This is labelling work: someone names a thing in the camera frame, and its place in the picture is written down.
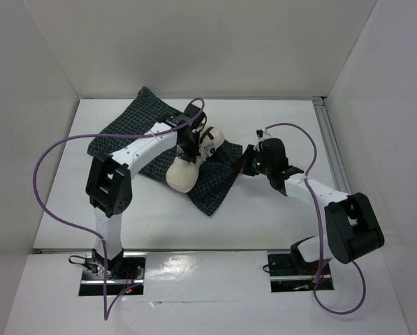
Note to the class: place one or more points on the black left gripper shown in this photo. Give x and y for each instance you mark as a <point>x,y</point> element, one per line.
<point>190,155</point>

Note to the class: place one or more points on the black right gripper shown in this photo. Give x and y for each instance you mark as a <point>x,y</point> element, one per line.
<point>248,162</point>

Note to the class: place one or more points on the cream pillow with bear print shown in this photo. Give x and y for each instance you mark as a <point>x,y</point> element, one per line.
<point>182,175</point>

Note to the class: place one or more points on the dark checked pillowcase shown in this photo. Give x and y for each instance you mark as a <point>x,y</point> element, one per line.
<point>216,175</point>

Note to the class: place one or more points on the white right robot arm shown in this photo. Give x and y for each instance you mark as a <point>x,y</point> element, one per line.
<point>313,249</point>

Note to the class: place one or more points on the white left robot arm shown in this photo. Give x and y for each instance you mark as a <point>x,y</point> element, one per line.
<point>109,184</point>

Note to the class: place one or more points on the aluminium frame rail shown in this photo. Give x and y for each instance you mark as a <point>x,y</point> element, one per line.
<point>334,150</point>

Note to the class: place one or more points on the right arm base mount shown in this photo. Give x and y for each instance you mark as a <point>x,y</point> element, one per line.
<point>288,276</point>

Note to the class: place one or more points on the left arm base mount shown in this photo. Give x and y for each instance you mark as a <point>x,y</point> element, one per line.
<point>128,275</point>

